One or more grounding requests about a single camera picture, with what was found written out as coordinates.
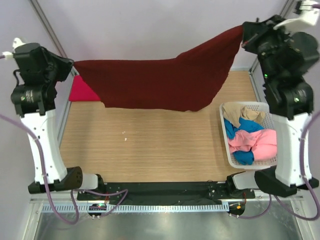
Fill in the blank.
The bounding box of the beige t-shirt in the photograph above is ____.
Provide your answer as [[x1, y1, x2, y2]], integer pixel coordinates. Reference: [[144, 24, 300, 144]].
[[222, 102, 266, 128]]

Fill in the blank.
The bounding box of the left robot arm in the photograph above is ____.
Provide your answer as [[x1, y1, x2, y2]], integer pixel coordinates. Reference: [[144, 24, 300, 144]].
[[11, 38, 106, 200]]

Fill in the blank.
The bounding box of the pink t-shirt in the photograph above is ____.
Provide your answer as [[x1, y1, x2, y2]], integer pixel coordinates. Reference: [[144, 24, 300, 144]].
[[228, 128, 278, 161]]

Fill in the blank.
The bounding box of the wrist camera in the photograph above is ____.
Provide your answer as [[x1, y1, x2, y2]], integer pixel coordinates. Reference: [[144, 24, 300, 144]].
[[273, 0, 320, 32], [2, 37, 28, 60]]

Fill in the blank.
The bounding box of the blue t-shirt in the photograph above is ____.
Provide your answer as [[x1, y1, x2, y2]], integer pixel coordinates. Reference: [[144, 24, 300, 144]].
[[223, 118, 265, 165]]

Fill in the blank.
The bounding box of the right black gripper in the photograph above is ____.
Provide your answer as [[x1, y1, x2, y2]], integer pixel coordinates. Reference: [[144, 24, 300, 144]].
[[241, 14, 295, 85]]

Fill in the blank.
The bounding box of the folded red t-shirt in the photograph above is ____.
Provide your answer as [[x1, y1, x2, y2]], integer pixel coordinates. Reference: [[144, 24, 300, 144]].
[[68, 75, 101, 102]]

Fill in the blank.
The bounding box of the dark red t-shirt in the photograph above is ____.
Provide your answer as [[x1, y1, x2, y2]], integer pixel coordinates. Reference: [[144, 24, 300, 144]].
[[74, 26, 243, 112]]

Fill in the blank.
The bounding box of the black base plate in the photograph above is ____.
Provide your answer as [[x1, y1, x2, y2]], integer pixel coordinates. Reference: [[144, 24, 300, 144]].
[[76, 181, 256, 206]]

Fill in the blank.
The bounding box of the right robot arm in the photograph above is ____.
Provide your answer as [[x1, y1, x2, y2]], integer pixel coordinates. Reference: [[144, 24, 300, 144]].
[[225, 15, 320, 198]]

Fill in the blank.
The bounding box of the white plastic basket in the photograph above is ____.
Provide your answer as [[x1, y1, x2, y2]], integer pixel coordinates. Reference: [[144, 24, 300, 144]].
[[219, 101, 277, 170]]

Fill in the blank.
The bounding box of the white slotted cable duct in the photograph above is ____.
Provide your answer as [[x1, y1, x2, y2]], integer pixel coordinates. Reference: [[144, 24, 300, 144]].
[[41, 202, 230, 213]]

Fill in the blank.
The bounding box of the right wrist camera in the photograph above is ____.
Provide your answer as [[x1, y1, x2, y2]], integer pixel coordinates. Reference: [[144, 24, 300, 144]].
[[273, 0, 320, 32]]

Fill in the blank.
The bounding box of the aluminium frame rail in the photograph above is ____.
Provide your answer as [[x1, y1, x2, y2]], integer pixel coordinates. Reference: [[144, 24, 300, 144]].
[[29, 191, 305, 204]]

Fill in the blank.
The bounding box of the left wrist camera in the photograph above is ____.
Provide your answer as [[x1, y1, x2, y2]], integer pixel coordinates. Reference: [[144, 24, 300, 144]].
[[2, 37, 28, 60]]

